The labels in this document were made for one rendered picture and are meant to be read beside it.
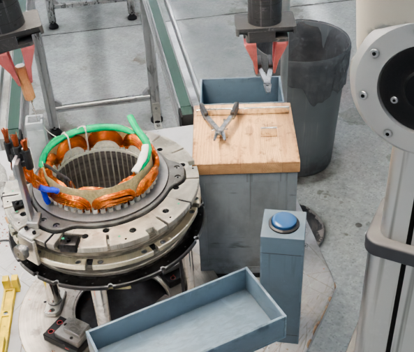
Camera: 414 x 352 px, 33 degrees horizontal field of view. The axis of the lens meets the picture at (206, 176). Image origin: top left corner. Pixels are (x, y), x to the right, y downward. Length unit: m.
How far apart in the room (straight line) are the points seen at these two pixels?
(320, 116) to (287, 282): 1.66
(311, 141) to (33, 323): 1.74
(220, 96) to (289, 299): 0.50
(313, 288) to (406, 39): 0.78
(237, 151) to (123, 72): 2.58
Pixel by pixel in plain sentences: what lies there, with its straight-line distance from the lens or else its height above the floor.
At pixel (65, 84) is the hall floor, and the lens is 3.74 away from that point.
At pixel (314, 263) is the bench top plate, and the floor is 0.78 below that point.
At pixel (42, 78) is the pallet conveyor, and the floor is 0.31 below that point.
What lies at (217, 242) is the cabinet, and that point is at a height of 0.88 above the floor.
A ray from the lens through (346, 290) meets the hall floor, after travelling 2.48.
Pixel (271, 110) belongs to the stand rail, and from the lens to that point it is 1.34.
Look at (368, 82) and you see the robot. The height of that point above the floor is 1.43.
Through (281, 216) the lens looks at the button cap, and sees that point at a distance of 1.13.
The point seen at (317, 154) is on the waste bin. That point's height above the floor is 0.11.
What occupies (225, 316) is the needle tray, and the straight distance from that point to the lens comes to 1.01.
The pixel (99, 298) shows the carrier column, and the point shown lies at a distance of 1.13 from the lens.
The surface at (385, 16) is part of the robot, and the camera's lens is 0.69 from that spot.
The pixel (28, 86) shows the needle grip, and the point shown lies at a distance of 1.13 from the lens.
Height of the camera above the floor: 1.78
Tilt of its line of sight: 37 degrees down
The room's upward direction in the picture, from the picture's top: 3 degrees counter-clockwise
